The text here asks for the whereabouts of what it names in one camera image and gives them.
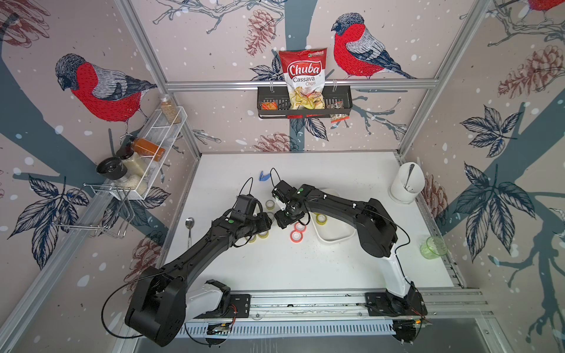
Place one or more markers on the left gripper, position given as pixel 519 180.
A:
pixel 265 223

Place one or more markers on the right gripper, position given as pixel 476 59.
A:
pixel 281 223

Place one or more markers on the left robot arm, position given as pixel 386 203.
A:
pixel 157 309

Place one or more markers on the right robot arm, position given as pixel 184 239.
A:
pixel 377 235

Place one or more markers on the red tape roll back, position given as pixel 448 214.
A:
pixel 299 227

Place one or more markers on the red tape roll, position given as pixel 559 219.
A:
pixel 299 227
pixel 296 236

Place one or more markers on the red tape roll front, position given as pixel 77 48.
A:
pixel 296 236

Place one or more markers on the blue tape cutter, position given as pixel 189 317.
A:
pixel 264 176

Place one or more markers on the white storage box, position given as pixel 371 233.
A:
pixel 334 232

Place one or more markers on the metal spoon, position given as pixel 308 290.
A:
pixel 189 224

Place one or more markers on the white utensil holder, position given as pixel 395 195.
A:
pixel 408 183

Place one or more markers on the orange sauce bottle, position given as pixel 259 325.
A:
pixel 146 148

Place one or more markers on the glass spice jar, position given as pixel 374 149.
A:
pixel 169 109

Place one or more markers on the Chuba cassava chips bag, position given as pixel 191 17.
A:
pixel 304 75

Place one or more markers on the green plastic cup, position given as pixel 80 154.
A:
pixel 434 247

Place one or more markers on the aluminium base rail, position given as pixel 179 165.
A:
pixel 441 303

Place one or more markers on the black wall basket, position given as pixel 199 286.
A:
pixel 279 103

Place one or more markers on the white wire shelf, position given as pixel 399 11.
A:
pixel 143 172

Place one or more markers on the chrome wire rack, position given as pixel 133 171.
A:
pixel 109 211

